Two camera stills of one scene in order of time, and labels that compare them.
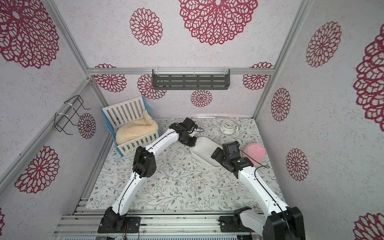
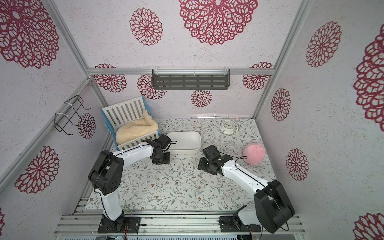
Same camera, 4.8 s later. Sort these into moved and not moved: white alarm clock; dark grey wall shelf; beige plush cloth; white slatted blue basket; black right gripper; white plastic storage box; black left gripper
Moved: black left gripper; black right gripper; white plastic storage box
Not moved: white alarm clock; dark grey wall shelf; beige plush cloth; white slatted blue basket
